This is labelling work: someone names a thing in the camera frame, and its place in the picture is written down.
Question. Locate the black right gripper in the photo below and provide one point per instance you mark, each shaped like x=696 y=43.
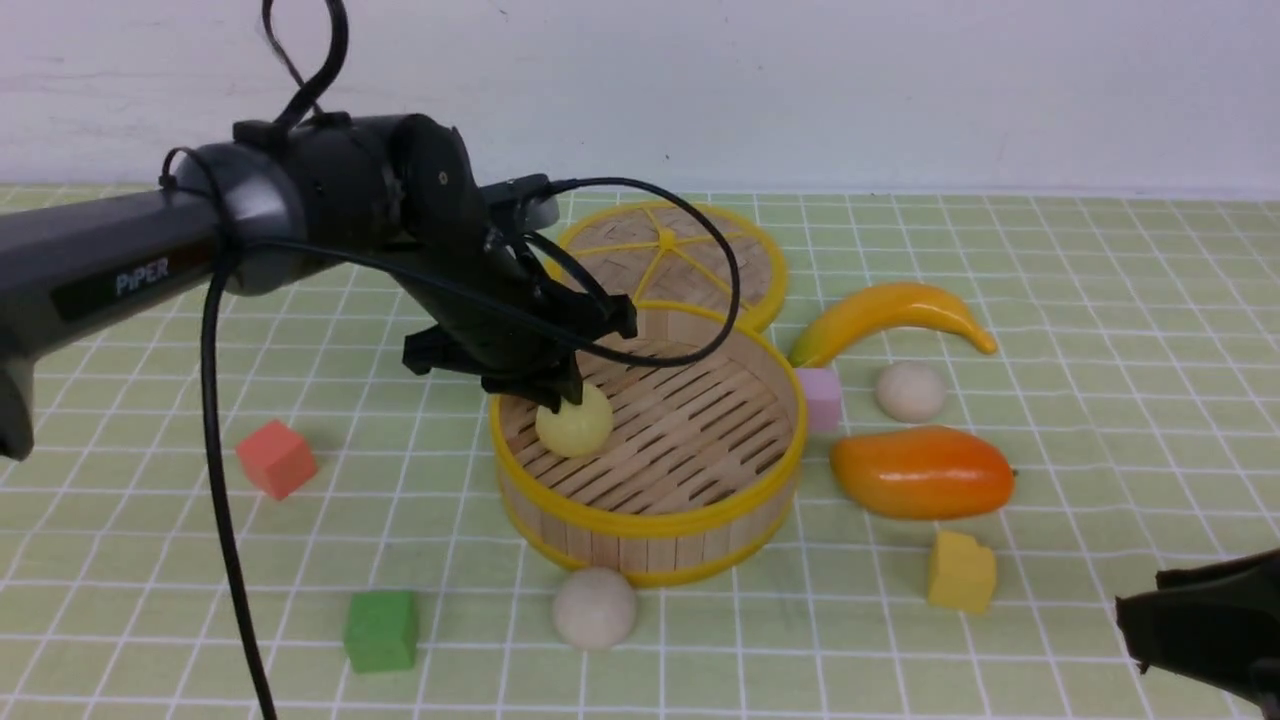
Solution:
x=1217 y=625

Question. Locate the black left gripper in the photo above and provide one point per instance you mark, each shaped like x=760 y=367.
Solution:
x=495 y=308

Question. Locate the yellow bun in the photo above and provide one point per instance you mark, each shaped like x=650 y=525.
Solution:
x=576 y=430

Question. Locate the white bun front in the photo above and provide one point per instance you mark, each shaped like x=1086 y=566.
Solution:
x=594 y=609

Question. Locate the white bun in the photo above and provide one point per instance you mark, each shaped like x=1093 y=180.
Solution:
x=594 y=609
x=911 y=392

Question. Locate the bamboo steamer tray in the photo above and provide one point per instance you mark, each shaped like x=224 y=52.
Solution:
x=700 y=470

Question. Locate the bamboo steamer lid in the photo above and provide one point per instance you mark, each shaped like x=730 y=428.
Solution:
x=654 y=251

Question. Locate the yellow block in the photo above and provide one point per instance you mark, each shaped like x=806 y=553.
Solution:
x=962 y=573

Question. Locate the pink cube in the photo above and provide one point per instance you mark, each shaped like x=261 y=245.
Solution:
x=824 y=399

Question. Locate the red cube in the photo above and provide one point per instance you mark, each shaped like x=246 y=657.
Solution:
x=276 y=459

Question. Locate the green checkered tablecloth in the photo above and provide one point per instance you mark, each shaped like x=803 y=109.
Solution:
x=1136 y=390

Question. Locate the green cube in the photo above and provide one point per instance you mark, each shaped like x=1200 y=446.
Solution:
x=382 y=631

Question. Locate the orange toy mango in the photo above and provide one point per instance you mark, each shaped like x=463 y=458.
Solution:
x=929 y=473

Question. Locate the yellow toy banana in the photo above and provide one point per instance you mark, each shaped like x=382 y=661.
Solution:
x=883 y=307

